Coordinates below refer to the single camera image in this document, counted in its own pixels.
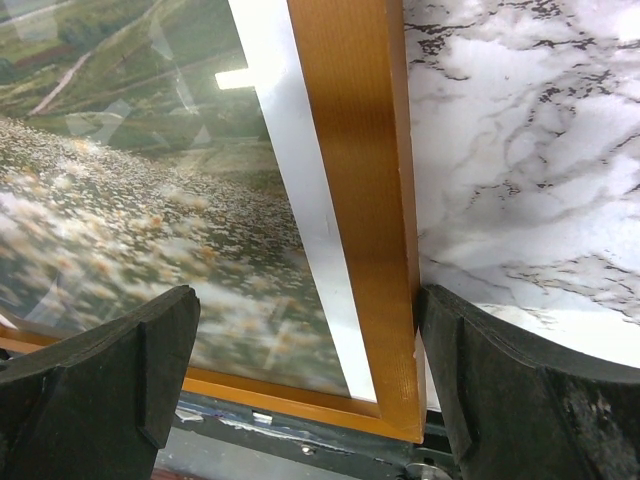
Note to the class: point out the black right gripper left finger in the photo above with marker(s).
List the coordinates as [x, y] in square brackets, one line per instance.
[100, 404]

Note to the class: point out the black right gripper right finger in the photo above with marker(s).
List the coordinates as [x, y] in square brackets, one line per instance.
[518, 406]

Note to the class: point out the flower field photo print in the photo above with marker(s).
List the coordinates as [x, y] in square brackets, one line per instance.
[150, 144]

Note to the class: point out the brown wooden picture frame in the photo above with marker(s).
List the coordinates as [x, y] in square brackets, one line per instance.
[353, 63]

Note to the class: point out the black robot mounting base rail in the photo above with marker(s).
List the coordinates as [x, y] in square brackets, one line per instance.
[217, 439]

